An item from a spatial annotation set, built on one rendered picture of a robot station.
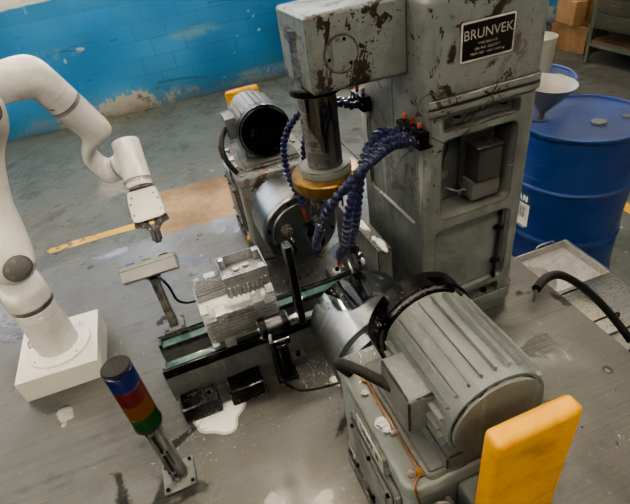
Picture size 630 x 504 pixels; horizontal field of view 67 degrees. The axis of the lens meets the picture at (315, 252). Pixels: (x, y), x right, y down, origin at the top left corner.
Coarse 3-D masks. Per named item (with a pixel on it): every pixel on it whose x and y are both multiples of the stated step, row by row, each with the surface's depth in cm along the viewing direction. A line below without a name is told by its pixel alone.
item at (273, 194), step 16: (272, 176) 161; (256, 192) 159; (272, 192) 152; (288, 192) 148; (256, 208) 156; (272, 208) 147; (288, 208) 147; (256, 224) 159; (272, 224) 148; (288, 224) 150; (304, 224) 152; (272, 240) 152; (288, 240) 153; (304, 240) 156; (304, 256) 160
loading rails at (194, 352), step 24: (312, 288) 148; (288, 312) 146; (168, 336) 138; (192, 336) 138; (312, 336) 141; (168, 360) 139; (192, 360) 129; (216, 360) 132; (240, 360) 135; (264, 360) 139; (168, 384) 130; (192, 384) 134; (216, 384) 137
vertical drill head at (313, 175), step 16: (288, 32) 99; (304, 112) 108; (320, 112) 107; (336, 112) 109; (304, 128) 111; (320, 128) 109; (336, 128) 111; (304, 144) 115; (320, 144) 111; (336, 144) 113; (304, 160) 121; (320, 160) 114; (336, 160) 115; (352, 160) 122; (304, 176) 117; (320, 176) 114; (336, 176) 115; (304, 192) 116; (320, 192) 114; (320, 208) 120
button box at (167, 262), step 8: (160, 256) 144; (168, 256) 144; (176, 256) 149; (136, 264) 142; (144, 264) 143; (152, 264) 143; (160, 264) 143; (168, 264) 144; (176, 264) 144; (120, 272) 141; (128, 272) 142; (136, 272) 142; (144, 272) 142; (152, 272) 143; (160, 272) 143; (128, 280) 141; (136, 280) 142
